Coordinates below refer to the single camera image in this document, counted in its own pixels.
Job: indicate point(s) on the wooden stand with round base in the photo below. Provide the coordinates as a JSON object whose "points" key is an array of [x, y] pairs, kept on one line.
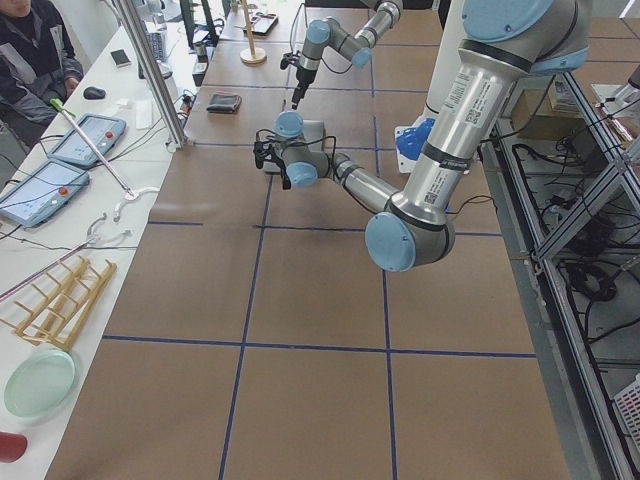
{"points": [[252, 55]]}

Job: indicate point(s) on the black computer mouse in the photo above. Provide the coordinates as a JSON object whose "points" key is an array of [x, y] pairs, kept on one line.
{"points": [[94, 93]]}

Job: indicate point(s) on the wooden dish rack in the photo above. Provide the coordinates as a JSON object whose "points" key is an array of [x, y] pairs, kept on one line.
{"points": [[54, 308]]}

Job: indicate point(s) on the red cup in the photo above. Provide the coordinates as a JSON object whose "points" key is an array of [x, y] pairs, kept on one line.
{"points": [[12, 446]]}

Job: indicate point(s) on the white smartphone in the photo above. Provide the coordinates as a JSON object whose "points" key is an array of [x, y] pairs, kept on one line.
{"points": [[120, 58]]}

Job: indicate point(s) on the lower teach pendant tablet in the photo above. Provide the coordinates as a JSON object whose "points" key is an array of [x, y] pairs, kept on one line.
{"points": [[43, 193]]}

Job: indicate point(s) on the seated person in jacket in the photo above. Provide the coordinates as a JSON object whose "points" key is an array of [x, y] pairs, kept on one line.
{"points": [[38, 64]]}

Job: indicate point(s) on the white lamp mounting plate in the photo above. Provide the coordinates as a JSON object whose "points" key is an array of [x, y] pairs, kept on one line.
{"points": [[404, 165]]}

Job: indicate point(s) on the blue desk lamp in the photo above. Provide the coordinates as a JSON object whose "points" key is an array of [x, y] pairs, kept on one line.
{"points": [[410, 140]]}

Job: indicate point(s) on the folded grey pink cloth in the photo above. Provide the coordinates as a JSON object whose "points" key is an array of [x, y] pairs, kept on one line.
{"points": [[224, 103]]}

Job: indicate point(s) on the cardboard box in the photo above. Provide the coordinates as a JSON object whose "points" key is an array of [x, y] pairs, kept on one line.
{"points": [[533, 116]]}

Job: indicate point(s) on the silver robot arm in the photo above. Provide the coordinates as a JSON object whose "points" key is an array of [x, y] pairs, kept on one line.
{"points": [[501, 43], [327, 32]]}

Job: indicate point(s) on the white plastic basket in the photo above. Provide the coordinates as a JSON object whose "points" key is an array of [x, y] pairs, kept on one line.
{"points": [[627, 403]]}

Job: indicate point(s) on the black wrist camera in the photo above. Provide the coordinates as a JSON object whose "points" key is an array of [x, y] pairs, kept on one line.
{"points": [[290, 59], [265, 156]]}

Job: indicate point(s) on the metal rod green handle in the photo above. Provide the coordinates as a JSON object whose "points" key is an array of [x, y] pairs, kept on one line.
{"points": [[58, 105]]}

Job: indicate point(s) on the upper teach pendant tablet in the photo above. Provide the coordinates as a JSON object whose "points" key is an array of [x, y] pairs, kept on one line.
{"points": [[104, 132]]}

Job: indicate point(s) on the white pillar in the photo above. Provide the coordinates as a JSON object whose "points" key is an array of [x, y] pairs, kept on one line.
{"points": [[445, 60]]}

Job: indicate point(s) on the grey laptop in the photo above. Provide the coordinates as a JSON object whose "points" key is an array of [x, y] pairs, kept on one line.
{"points": [[312, 131]]}

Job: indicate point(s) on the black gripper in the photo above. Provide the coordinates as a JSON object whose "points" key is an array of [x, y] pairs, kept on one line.
{"points": [[286, 178], [302, 79]]}

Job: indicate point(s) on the aluminium frame post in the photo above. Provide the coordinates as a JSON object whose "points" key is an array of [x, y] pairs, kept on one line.
{"points": [[151, 70]]}

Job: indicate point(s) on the teach pendant tablet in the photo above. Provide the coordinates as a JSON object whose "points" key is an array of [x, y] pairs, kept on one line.
{"points": [[43, 193], [104, 132]]}

